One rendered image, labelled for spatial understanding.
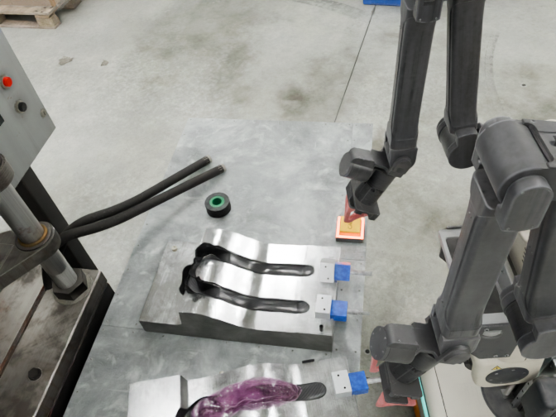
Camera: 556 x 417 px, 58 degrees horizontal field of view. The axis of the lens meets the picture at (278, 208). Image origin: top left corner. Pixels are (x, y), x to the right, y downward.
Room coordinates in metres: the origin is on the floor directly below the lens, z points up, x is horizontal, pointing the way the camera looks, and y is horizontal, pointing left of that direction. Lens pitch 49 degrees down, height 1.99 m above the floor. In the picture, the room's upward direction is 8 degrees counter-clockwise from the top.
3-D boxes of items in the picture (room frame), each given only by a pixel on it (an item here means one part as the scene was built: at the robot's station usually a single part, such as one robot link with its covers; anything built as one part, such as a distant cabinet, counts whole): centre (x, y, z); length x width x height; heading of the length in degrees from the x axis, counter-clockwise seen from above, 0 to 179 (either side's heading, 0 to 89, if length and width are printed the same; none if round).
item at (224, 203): (1.06, 0.19, 0.82); 0.08 x 0.08 x 0.04
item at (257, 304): (0.71, 0.11, 0.92); 0.35 x 0.16 x 0.09; 75
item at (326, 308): (0.59, -0.12, 0.89); 0.13 x 0.05 x 0.05; 75
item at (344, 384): (0.43, -0.13, 0.86); 0.13 x 0.05 x 0.05; 92
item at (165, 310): (0.72, 0.12, 0.87); 0.50 x 0.26 x 0.14; 75
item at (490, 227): (0.35, -0.25, 1.40); 0.11 x 0.06 x 0.43; 176
